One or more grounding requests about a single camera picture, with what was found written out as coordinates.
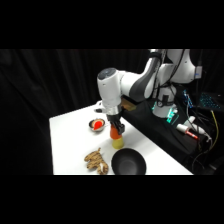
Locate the white and red tool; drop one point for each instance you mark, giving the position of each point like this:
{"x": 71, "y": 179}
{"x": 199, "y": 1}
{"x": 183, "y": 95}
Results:
{"x": 186, "y": 130}

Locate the orange plastic cup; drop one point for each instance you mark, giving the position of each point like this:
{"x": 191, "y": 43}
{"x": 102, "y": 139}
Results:
{"x": 114, "y": 133}

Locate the wooden block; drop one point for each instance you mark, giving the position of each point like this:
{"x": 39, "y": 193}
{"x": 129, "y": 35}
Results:
{"x": 128, "y": 105}

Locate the small metal pot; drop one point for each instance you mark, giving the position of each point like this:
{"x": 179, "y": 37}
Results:
{"x": 96, "y": 125}

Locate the green light module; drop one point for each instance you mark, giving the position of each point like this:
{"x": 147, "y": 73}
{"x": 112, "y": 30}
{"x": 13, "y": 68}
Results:
{"x": 170, "y": 115}

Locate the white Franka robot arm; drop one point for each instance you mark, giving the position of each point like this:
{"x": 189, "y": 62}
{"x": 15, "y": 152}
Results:
{"x": 133, "y": 83}

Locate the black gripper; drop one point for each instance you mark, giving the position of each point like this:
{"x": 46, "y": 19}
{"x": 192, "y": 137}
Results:
{"x": 114, "y": 119}

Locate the striped tiger plush toy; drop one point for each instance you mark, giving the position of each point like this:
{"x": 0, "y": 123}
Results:
{"x": 96, "y": 161}

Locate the yellow plastic cup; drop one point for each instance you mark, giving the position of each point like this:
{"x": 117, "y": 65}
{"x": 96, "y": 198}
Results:
{"x": 118, "y": 143}

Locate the black bowl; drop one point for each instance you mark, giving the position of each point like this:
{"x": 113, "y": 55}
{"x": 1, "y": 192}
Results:
{"x": 128, "y": 162}

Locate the blue-lit keyboard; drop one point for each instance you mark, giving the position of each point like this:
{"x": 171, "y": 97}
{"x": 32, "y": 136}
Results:
{"x": 210, "y": 101}

